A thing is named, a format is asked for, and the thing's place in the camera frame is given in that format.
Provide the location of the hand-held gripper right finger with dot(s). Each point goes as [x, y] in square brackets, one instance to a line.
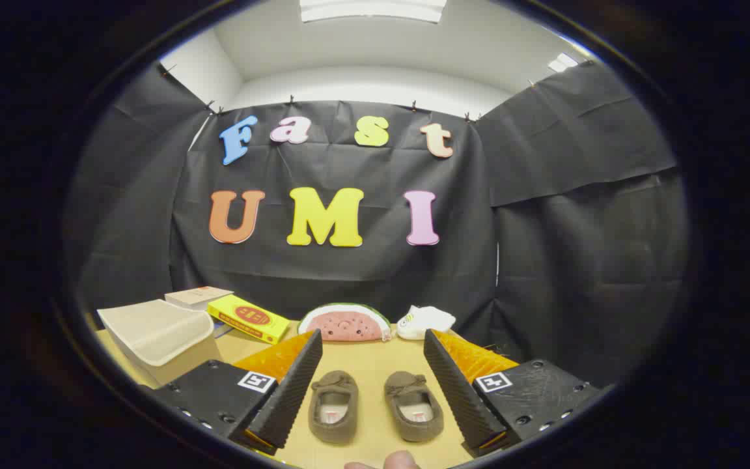
[459, 397]

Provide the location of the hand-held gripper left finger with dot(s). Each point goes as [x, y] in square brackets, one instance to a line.
[290, 397]

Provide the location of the brown fuzzy shoe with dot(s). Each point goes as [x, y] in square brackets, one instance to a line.
[414, 407]
[333, 407]

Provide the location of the beige fabric storage box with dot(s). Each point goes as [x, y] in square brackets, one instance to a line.
[153, 332]

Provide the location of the white plush toy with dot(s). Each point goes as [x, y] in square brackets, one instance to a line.
[424, 321]

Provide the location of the yellow book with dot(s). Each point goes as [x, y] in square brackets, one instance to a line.
[248, 317]

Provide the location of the watermelon slice plush toy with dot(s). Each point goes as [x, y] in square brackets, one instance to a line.
[347, 324]

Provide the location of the blue book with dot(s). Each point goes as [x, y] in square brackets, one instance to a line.
[221, 331]

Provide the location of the beige book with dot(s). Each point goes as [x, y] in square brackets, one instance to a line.
[196, 296]

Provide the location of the small ceiling light panel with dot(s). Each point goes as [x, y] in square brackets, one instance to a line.
[562, 62]

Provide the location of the large ceiling light panel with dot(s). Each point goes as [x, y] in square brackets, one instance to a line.
[372, 9]

